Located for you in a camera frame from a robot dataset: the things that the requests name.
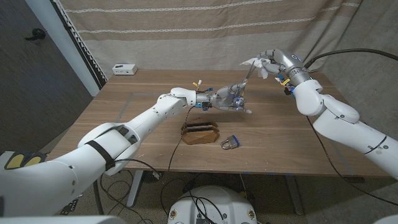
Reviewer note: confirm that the brown wooden scissors holder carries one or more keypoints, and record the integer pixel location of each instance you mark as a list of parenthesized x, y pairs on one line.
[(200, 135)]

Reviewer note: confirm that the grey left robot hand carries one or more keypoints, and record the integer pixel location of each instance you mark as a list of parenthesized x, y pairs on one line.
[(225, 99)]

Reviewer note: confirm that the white robot chest cover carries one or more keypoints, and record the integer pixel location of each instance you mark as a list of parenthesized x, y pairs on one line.
[(62, 220)]

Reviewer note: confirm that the white table leg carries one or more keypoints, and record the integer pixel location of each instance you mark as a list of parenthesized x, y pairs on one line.
[(294, 194), (135, 189)]

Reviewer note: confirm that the black perforated floor bracket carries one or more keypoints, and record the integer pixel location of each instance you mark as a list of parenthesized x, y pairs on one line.
[(71, 207)]

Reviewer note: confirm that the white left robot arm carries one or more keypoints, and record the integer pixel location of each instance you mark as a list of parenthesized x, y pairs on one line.
[(93, 155)]

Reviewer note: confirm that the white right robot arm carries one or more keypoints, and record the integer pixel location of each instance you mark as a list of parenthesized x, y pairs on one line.
[(342, 124)]

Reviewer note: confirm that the beige striped backdrop curtain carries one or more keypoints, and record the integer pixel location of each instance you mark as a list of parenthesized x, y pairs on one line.
[(186, 40)]

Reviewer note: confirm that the white power strip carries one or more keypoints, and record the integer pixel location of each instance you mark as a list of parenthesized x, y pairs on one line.
[(124, 69)]

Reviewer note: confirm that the yellow black foot pedal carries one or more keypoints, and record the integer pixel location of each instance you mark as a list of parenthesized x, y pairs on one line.
[(15, 161), (34, 161)]

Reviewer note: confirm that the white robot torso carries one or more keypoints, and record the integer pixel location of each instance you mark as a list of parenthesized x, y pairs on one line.
[(214, 202)]

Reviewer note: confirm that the black backdrop frame pole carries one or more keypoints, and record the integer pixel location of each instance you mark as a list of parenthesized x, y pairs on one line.
[(80, 46)]

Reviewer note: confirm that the dark grey door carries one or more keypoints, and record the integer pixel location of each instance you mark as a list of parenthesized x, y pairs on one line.
[(31, 77)]

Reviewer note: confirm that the silver padlock with blue base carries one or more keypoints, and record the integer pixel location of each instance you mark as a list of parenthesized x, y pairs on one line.
[(231, 142)]

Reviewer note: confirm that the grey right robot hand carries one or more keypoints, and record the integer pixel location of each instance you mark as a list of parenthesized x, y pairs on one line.
[(284, 63)]

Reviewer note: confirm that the white tissue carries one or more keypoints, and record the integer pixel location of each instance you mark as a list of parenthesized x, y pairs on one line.
[(259, 67)]

